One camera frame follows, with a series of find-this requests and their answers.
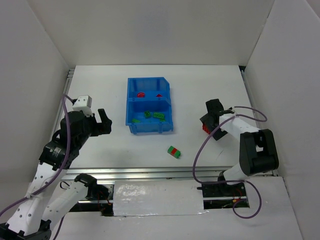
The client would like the green curved brick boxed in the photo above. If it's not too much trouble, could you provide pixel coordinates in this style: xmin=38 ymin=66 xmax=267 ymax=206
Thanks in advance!
xmin=132 ymin=118 xmax=141 ymax=123

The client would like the green sloped 2x2 brick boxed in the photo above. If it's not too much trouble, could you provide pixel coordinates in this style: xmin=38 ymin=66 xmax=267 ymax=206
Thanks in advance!
xmin=143 ymin=110 xmax=152 ymax=119

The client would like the green 2x4 plate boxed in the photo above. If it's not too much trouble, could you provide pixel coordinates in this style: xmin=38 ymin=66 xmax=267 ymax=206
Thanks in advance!
xmin=153 ymin=112 xmax=165 ymax=119

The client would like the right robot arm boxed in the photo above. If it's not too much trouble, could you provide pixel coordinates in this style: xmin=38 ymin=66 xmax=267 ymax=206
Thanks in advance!
xmin=200 ymin=98 xmax=279 ymax=186

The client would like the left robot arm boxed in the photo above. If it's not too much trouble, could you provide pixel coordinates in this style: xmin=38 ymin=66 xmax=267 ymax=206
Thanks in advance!
xmin=0 ymin=108 xmax=112 ymax=240

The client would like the blue far bin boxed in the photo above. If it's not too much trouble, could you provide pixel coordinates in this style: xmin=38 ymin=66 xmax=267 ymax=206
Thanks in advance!
xmin=127 ymin=77 xmax=171 ymax=99

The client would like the green red green brick stack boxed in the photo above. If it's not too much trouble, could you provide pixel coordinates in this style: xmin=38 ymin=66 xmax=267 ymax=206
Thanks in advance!
xmin=167 ymin=146 xmax=181 ymax=159

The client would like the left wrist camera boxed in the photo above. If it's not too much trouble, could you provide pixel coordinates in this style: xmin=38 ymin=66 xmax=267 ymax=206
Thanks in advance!
xmin=72 ymin=95 xmax=92 ymax=116

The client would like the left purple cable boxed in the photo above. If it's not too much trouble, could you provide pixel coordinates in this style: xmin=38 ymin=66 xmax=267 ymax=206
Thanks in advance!
xmin=0 ymin=93 xmax=77 ymax=240

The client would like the purple cable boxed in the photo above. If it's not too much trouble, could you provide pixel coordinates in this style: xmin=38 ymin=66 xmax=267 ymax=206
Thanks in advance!
xmin=0 ymin=93 xmax=77 ymax=240
xmin=193 ymin=106 xmax=268 ymax=220

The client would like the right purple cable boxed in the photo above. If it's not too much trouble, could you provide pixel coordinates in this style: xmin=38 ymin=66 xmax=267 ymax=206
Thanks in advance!
xmin=193 ymin=106 xmax=268 ymax=220

